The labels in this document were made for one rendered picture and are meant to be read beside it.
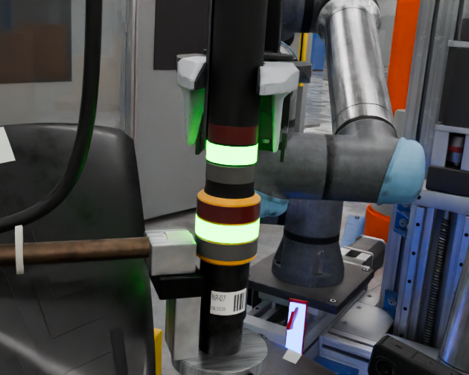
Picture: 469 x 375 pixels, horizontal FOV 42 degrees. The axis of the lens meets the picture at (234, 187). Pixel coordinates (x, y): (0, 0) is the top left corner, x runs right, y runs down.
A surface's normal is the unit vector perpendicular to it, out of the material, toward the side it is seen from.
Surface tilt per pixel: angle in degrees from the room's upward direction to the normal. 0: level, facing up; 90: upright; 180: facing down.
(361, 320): 0
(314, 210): 90
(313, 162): 72
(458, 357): 78
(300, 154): 60
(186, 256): 90
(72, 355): 52
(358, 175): 86
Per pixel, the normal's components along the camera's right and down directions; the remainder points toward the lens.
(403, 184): 0.00, 0.43
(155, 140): 0.73, 0.22
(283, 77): 0.57, -0.58
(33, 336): 0.22, -0.35
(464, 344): -0.66, -0.06
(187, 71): -0.56, -0.69
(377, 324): 0.06, -0.96
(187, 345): 0.31, 0.27
